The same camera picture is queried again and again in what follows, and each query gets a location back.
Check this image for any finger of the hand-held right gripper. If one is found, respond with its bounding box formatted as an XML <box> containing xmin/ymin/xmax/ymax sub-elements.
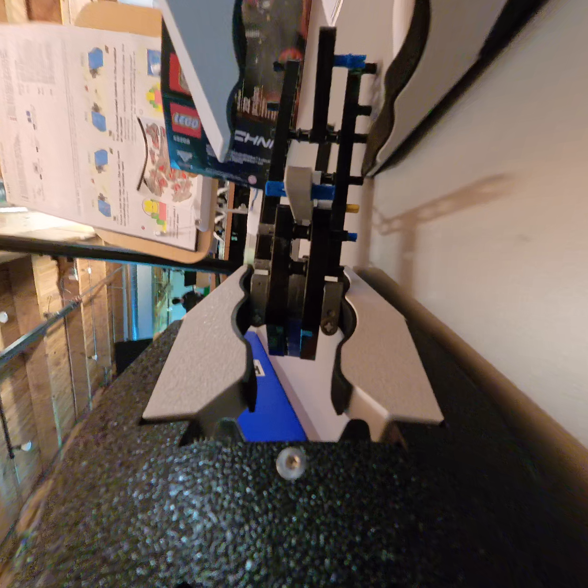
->
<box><xmin>156</xmin><ymin>0</ymin><xmax>244</xmax><ymax>162</ymax></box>
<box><xmin>361</xmin><ymin>0</ymin><xmax>511</xmax><ymax>178</ymax></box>

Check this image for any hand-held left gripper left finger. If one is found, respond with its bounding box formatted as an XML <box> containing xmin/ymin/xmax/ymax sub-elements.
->
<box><xmin>141</xmin><ymin>266</ymin><xmax>258</xmax><ymax>425</ymax></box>

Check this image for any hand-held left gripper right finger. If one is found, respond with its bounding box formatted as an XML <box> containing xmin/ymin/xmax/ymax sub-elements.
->
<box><xmin>331</xmin><ymin>266</ymin><xmax>445</xmax><ymax>443</ymax></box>

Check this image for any black toy brick model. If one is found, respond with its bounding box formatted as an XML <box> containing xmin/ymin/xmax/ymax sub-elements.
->
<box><xmin>250</xmin><ymin>27</ymin><xmax>378</xmax><ymax>361</ymax></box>

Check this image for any printed task sheet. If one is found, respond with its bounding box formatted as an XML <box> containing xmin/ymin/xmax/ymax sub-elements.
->
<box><xmin>0</xmin><ymin>23</ymin><xmax>204</xmax><ymax>252</ymax></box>

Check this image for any blue storage bin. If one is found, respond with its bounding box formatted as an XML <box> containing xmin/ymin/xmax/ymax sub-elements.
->
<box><xmin>236</xmin><ymin>331</ymin><xmax>307</xmax><ymax>444</ymax></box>

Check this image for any dark toy set box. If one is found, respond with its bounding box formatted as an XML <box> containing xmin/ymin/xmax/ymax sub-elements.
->
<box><xmin>160</xmin><ymin>0</ymin><xmax>314</xmax><ymax>190</ymax></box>

